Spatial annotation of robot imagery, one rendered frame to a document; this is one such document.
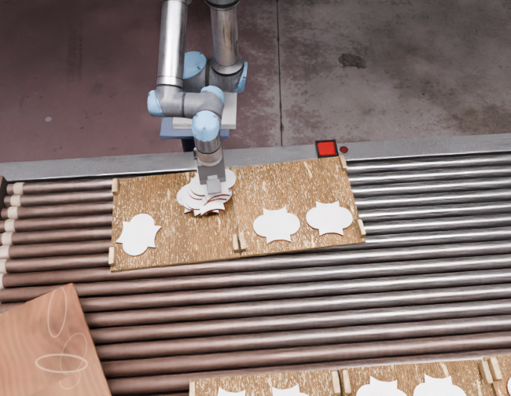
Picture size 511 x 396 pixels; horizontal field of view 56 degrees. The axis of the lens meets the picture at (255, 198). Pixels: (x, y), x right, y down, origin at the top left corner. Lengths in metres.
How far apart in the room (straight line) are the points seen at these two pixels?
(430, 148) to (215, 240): 0.88
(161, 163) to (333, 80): 1.86
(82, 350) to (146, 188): 0.59
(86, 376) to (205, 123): 0.73
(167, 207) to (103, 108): 1.75
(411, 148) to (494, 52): 2.13
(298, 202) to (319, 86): 1.78
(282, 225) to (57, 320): 0.73
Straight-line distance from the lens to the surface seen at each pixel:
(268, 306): 1.50
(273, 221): 1.59
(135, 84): 3.42
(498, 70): 3.81
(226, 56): 1.72
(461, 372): 1.55
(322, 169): 1.74
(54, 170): 1.89
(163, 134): 1.94
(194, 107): 1.43
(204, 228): 1.60
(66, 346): 1.43
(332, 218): 1.62
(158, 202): 1.68
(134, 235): 1.62
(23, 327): 1.50
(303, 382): 1.43
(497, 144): 2.03
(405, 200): 1.75
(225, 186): 1.58
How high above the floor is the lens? 2.34
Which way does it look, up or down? 58 degrees down
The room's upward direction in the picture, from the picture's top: straight up
